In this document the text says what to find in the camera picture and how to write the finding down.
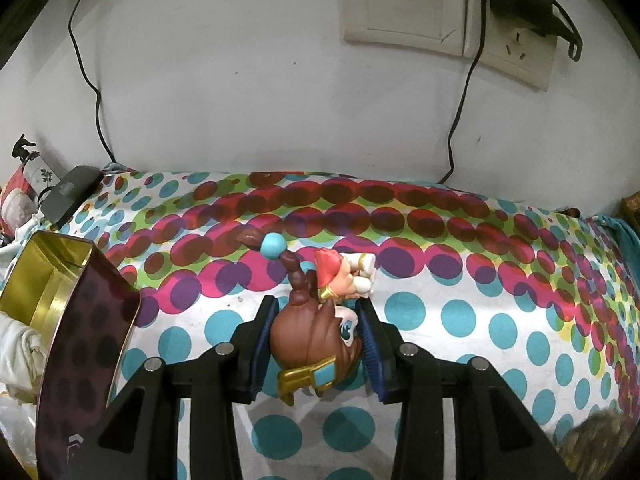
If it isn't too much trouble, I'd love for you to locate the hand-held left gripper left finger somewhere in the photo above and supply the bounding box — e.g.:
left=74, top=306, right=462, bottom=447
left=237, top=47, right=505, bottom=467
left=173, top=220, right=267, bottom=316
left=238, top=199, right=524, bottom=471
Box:
left=80, top=295, right=281, bottom=480

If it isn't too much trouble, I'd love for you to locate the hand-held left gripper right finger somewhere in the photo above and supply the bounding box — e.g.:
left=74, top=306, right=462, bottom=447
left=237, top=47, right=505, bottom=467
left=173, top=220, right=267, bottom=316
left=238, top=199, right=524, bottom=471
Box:
left=357, top=299, right=576, bottom=480

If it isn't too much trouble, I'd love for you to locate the brown haired toy figurine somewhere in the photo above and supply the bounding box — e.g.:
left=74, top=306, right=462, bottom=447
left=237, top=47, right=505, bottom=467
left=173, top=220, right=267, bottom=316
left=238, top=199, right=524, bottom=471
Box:
left=236, top=227, right=378, bottom=406

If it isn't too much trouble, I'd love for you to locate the gold tin box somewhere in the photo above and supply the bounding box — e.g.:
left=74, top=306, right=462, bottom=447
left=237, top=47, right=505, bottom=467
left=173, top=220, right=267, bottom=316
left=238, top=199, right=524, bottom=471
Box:
left=0, top=232, right=143, bottom=480

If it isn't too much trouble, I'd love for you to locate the clear plastic bag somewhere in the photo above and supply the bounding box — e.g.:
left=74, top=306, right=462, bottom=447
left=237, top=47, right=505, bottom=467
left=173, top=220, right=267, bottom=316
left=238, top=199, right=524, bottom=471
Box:
left=0, top=395, right=41, bottom=467

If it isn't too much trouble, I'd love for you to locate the polka dot tablecloth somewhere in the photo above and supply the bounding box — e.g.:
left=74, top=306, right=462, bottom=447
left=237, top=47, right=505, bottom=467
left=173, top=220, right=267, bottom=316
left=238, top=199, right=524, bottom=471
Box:
left=0, top=170, right=640, bottom=480

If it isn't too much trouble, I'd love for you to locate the brown patterned object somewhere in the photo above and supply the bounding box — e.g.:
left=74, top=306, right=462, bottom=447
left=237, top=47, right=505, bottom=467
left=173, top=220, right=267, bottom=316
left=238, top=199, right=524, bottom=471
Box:
left=555, top=405, right=636, bottom=480

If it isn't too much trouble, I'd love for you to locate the white crumpled cloth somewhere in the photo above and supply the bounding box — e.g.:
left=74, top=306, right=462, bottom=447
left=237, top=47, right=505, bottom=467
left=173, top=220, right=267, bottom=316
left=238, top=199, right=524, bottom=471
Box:
left=0, top=312, right=51, bottom=403

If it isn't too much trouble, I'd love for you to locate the small black box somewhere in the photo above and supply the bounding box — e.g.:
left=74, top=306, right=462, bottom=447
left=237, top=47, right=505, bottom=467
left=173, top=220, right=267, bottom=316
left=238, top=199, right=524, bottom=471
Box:
left=39, top=165, right=103, bottom=228

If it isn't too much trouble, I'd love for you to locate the teal cloth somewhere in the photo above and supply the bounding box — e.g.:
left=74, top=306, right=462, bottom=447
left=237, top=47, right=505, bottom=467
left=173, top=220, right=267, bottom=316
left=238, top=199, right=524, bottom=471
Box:
left=585, top=215, right=640, bottom=271

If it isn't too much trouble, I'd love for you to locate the red snack packet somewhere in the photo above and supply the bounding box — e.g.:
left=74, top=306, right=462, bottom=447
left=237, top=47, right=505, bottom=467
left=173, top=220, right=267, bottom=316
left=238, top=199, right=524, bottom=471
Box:
left=0, top=165, right=38, bottom=241

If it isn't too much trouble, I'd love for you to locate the spray bottle with black head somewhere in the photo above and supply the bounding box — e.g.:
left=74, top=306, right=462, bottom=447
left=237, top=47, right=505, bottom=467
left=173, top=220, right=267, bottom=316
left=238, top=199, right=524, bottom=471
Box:
left=12, top=134, right=56, bottom=196

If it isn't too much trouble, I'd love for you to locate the white wall socket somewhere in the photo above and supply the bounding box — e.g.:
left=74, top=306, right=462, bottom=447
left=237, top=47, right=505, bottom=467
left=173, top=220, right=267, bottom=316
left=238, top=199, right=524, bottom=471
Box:
left=462, top=15, right=558, bottom=93

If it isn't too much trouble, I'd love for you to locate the white wall plate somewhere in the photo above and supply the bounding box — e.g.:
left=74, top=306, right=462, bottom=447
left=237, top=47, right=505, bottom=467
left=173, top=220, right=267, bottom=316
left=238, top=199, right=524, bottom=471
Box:
left=339, top=0, right=476, bottom=56

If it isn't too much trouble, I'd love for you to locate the black adapter cable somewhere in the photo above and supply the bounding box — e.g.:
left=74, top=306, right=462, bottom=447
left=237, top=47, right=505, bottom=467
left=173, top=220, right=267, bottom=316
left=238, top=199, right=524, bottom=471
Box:
left=550, top=0, right=586, bottom=61

